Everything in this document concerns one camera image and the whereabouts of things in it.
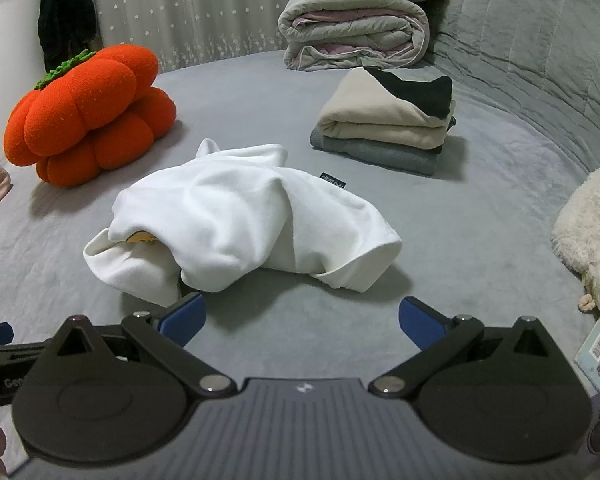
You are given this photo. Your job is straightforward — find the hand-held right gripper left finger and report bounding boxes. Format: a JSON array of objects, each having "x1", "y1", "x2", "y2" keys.
[{"x1": 42, "y1": 292, "x2": 233, "y2": 393}]

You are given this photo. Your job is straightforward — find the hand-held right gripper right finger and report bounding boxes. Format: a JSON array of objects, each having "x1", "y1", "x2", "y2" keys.
[{"x1": 370, "y1": 297, "x2": 558, "y2": 395}]

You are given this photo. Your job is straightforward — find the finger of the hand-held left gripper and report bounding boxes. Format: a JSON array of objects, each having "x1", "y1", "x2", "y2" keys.
[{"x1": 0, "y1": 322, "x2": 48, "y2": 362}]

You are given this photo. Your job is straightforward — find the white printed sweatshirt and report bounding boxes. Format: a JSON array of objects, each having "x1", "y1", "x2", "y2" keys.
[{"x1": 82, "y1": 138, "x2": 403, "y2": 307}]

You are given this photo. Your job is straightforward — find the folded grey garment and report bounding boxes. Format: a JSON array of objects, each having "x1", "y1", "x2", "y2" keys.
[{"x1": 310, "y1": 126, "x2": 441, "y2": 177}]

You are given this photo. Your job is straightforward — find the white fluffy plush toy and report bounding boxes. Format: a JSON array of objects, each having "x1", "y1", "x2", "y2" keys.
[{"x1": 551, "y1": 162, "x2": 600, "y2": 317}]

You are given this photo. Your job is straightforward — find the folded beige garment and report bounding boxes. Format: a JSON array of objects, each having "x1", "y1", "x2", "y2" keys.
[{"x1": 316, "y1": 66, "x2": 457, "y2": 152}]

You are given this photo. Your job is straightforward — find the orange pumpkin cushion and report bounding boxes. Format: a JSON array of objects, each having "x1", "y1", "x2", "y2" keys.
[{"x1": 4, "y1": 45, "x2": 177, "y2": 188}]

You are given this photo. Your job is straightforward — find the folded black garment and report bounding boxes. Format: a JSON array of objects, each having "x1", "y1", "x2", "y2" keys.
[{"x1": 370, "y1": 69, "x2": 454, "y2": 119}]

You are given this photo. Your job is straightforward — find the grey quilted blanket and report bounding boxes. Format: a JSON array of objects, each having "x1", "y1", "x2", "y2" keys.
[{"x1": 427, "y1": 0, "x2": 600, "y2": 188}]

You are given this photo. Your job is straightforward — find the folded grey pink quilt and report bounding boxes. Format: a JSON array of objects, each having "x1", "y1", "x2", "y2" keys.
[{"x1": 277, "y1": 0, "x2": 431, "y2": 72}]

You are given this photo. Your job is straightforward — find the star patterned curtain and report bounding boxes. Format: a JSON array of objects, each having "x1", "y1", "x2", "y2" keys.
[{"x1": 70, "y1": 0, "x2": 313, "y2": 75}]

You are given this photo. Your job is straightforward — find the black hanging cloth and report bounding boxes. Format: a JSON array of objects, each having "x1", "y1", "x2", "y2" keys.
[{"x1": 36, "y1": 0, "x2": 104, "y2": 75}]

